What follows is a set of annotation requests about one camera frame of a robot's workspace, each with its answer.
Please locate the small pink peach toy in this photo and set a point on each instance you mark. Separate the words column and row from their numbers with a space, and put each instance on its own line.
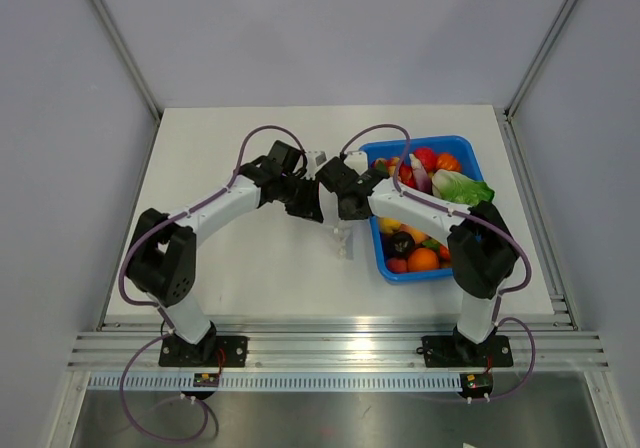
column 397, row 265

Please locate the lychee cluster toy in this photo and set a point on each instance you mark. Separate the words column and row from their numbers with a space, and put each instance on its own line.
column 394, row 165

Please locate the blue plastic bin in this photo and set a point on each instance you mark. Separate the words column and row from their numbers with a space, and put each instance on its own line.
column 462, row 150

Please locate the aluminium mounting rail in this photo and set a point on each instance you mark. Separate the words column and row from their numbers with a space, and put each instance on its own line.
column 346, row 344

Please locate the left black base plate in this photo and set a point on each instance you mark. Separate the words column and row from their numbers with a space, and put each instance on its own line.
column 225, row 351

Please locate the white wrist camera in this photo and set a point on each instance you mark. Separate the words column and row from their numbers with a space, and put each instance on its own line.
column 315, row 161
column 357, row 160

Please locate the red strawberry toy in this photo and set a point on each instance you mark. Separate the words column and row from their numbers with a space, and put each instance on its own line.
column 427, row 157

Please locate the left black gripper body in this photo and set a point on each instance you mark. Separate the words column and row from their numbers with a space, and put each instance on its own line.
column 290, row 186

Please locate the clear zip top bag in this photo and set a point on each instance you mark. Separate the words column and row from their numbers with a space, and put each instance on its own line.
column 342, row 237

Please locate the orange persimmon toy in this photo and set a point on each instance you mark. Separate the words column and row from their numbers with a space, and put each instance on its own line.
column 448, row 162

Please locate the black eggplant toy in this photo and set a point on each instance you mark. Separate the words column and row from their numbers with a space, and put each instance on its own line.
column 400, row 245

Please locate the orange fruit toy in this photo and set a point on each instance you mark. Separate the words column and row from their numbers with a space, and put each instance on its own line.
column 423, row 260

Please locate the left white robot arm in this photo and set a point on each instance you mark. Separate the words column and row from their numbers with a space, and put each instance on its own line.
column 161, row 260

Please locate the white slotted cable duct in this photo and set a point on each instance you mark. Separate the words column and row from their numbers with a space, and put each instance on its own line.
column 276, row 382

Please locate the green cabbage toy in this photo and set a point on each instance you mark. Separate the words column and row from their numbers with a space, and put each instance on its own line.
column 457, row 188

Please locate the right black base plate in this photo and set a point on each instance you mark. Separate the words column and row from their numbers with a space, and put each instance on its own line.
column 448, row 351

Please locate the purple onion toy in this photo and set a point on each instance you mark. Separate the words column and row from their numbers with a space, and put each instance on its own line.
column 420, row 175

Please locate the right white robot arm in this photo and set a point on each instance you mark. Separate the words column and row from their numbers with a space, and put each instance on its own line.
column 479, row 244

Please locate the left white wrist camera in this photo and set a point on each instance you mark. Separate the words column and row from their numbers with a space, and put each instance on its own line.
column 315, row 161

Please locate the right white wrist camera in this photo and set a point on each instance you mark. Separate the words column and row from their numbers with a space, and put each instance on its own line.
column 357, row 160

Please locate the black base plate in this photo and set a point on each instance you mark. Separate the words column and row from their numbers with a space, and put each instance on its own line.
column 448, row 351
column 225, row 351

